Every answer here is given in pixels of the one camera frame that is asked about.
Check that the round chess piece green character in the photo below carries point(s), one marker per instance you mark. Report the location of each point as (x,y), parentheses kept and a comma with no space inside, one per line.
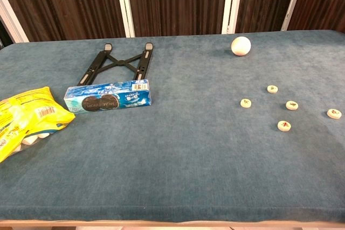
(245,103)
(292,105)
(272,89)

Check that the round chess piece red character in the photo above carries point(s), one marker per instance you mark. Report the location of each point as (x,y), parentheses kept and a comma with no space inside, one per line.
(284,125)
(334,113)

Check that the blue table cloth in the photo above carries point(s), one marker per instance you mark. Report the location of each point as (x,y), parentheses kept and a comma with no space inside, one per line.
(188,146)

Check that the black folding laptop stand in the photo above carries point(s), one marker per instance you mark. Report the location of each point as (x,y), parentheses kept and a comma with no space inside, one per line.
(121,62)

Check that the blue cookie box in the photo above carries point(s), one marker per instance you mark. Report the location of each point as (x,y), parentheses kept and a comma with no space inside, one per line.
(107,98)

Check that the pale wooden ball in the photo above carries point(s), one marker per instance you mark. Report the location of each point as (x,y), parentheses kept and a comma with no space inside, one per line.
(241,46)

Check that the yellow snack bag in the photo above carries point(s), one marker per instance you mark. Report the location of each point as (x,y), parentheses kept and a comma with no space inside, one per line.
(27,117)

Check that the white partition frame post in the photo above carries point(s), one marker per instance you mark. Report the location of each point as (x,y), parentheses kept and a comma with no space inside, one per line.
(12,25)
(232,3)
(293,1)
(124,3)

